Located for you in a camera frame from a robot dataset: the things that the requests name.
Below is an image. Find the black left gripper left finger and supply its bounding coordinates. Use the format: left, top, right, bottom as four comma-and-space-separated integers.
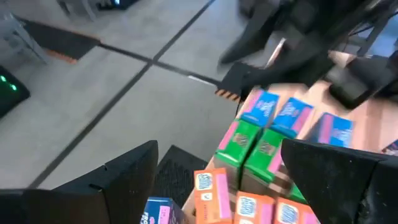
0, 140, 208, 224

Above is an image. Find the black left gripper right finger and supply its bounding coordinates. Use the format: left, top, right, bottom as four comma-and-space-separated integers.
281, 139, 398, 224

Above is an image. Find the green Apple Jacks cereal box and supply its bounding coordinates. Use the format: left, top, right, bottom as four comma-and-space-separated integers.
213, 119, 262, 190
287, 185, 308, 205
242, 127, 292, 194

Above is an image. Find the blue Rice Krispies cereal box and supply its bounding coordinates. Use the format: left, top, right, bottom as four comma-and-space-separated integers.
306, 111, 355, 149
239, 88, 280, 128
270, 96, 315, 139

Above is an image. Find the orange Mini-Wheats cereal box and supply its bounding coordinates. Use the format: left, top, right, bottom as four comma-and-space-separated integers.
233, 191, 276, 224
273, 197, 321, 224
193, 167, 234, 224

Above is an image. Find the black device with green lights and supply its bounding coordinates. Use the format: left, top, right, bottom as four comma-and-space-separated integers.
0, 65, 31, 119

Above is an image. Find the black hazard striped floor mat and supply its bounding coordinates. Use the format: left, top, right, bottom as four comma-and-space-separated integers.
214, 62, 249, 102
21, 18, 100, 65

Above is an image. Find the grey metal stand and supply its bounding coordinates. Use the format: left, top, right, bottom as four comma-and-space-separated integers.
0, 9, 49, 65

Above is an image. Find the black device with blue light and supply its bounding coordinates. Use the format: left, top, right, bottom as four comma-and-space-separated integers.
95, 0, 141, 11

